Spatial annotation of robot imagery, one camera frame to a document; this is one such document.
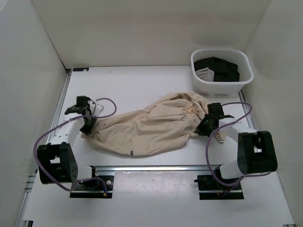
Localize beige trousers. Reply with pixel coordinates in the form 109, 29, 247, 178
82, 92, 211, 157

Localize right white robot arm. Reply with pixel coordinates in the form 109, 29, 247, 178
196, 102, 278, 189

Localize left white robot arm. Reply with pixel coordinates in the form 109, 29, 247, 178
36, 96, 104, 184

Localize small label sticker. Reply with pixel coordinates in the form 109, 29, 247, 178
72, 68, 89, 72

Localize white folded garment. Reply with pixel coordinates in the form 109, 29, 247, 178
195, 68, 214, 82

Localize white plastic basket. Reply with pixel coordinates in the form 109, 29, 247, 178
190, 48, 254, 95

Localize black folded garment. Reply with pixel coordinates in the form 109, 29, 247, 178
194, 57, 240, 82

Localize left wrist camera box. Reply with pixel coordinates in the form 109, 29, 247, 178
90, 101, 104, 117

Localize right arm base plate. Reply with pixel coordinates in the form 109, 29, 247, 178
194, 175, 244, 200

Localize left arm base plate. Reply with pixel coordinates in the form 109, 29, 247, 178
70, 166, 115, 199

